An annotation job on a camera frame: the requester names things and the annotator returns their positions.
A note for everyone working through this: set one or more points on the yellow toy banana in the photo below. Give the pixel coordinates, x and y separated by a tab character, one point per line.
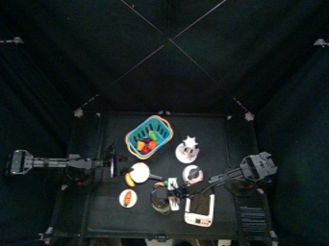
129	180

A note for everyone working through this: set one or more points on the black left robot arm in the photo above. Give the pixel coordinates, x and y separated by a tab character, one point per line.
55	163

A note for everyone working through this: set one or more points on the yellow toy fruit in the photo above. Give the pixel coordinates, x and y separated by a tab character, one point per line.
141	145

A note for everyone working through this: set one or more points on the white toy frying pan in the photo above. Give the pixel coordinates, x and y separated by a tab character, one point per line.
140	173

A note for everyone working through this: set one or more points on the small orange toy food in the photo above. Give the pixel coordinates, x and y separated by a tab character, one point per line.
160	184

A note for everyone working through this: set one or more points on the orange toy fruit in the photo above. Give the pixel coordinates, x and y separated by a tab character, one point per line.
153	145

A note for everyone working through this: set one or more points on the orange toy carrot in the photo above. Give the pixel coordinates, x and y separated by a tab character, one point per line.
126	198

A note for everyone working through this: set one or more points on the purple toy fruit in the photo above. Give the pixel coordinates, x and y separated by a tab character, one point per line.
148	141

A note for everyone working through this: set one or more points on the white toy appliance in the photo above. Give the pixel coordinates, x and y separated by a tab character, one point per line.
200	219

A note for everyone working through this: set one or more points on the white plate with star object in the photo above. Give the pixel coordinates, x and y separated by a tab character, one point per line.
187	152

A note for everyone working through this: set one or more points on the white text label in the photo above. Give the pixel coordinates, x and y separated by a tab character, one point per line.
253	217

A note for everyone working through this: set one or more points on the red toy fruit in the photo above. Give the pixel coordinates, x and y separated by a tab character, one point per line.
146	150

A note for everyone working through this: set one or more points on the green toy vegetable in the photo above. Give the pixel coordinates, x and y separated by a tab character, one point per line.
153	135

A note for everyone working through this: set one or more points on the teal basket with orange rim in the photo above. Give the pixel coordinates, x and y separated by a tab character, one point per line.
161	126

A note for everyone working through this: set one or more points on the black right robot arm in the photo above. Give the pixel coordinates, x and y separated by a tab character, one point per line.
253	168

